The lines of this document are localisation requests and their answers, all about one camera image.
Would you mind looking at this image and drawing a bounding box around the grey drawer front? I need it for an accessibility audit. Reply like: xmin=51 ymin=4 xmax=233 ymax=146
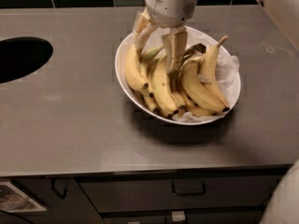
xmin=79 ymin=175 xmax=278 ymax=213

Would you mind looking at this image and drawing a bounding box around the greenish yellow banana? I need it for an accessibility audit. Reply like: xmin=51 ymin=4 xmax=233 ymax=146
xmin=139 ymin=46 xmax=164 ymax=97

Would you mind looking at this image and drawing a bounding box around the large yellow banana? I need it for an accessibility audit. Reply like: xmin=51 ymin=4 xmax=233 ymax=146
xmin=150 ymin=55 xmax=178 ymax=119

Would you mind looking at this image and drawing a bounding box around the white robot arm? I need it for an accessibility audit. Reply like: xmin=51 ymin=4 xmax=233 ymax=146
xmin=134 ymin=0 xmax=198 ymax=74

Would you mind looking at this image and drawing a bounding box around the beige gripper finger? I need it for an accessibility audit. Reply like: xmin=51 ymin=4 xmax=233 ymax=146
xmin=133 ymin=8 xmax=158 ymax=55
xmin=162 ymin=26 xmax=188 ymax=74

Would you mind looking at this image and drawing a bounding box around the white label sticker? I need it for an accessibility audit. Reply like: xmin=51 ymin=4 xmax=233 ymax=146
xmin=171 ymin=211 xmax=186 ymax=223

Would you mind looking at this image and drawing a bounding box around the rightmost yellow banana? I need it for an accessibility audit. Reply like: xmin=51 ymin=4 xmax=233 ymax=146
xmin=199 ymin=35 xmax=230 ymax=109

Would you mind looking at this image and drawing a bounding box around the dark round sink hole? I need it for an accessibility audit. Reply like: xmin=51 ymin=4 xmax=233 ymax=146
xmin=0 ymin=36 xmax=53 ymax=83

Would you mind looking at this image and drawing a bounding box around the grey cabinet door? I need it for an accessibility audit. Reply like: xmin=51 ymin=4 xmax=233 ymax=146
xmin=15 ymin=178 xmax=104 ymax=224

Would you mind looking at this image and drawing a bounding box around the black drawer handle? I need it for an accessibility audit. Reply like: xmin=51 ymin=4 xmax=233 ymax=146
xmin=171 ymin=181 xmax=206 ymax=197

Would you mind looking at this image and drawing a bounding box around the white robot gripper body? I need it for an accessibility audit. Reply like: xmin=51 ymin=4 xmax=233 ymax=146
xmin=145 ymin=0 xmax=198 ymax=28

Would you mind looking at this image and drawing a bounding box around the paper sheet on cabinet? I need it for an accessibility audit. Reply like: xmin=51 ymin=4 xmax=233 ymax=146
xmin=0 ymin=180 xmax=47 ymax=213

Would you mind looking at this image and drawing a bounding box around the leftmost yellow banana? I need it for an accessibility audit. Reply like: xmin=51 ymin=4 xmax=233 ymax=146
xmin=124 ymin=44 xmax=149 ymax=91

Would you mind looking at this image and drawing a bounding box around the black cabinet door handle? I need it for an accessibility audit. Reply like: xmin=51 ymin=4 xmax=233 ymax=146
xmin=50 ymin=178 xmax=67 ymax=200

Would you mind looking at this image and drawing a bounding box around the yellow banana right of middle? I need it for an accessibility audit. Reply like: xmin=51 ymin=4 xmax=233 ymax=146
xmin=180 ymin=61 xmax=227 ymax=113

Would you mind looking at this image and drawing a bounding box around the white paper liner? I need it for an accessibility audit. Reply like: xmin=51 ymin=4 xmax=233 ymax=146
xmin=131 ymin=11 xmax=240 ymax=123

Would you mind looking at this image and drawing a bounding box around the small lower yellow banana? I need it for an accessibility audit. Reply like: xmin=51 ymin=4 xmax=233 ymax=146
xmin=143 ymin=93 xmax=159 ymax=114

